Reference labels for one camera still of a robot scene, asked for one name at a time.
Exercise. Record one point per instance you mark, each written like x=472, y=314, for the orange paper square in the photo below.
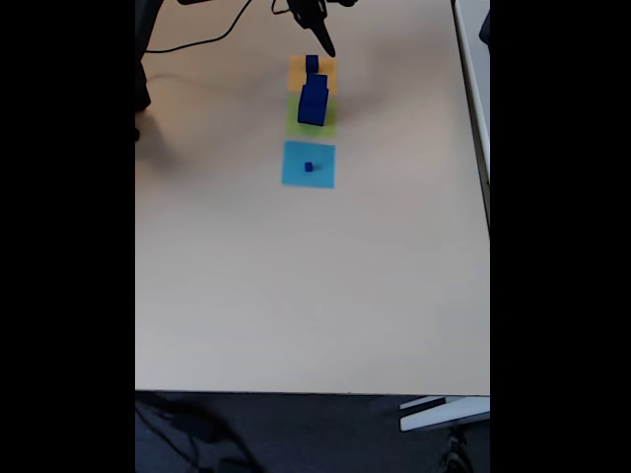
x=296, y=79

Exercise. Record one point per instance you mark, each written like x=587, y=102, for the green paper square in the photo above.
x=292, y=129

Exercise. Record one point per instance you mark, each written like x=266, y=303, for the medium blue cube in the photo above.
x=315, y=88

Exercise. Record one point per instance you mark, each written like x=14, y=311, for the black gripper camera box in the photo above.
x=345, y=2

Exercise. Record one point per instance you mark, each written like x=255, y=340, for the light blue paper square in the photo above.
x=296, y=157

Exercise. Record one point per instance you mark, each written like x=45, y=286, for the white table foot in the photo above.
x=443, y=416

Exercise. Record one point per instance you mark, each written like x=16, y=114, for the dark blue object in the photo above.
x=486, y=27

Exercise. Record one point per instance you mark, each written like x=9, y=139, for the white neighbouring table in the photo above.
x=473, y=98

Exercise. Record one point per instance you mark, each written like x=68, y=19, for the small blue cube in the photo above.
x=311, y=64

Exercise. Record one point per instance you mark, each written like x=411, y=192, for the large blue cube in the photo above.
x=310, y=115

